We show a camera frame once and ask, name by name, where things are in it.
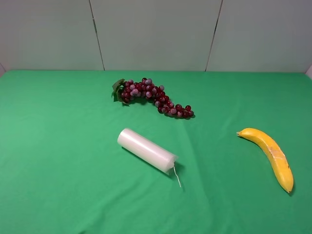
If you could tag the yellow banana with tape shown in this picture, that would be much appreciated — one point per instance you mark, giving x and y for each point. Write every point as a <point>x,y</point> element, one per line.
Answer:
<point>274,154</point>

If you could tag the red grape bunch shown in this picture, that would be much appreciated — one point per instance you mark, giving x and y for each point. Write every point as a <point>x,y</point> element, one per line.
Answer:
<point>127,91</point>

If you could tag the green tablecloth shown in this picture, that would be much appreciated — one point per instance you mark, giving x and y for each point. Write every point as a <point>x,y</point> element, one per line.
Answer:
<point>62,170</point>

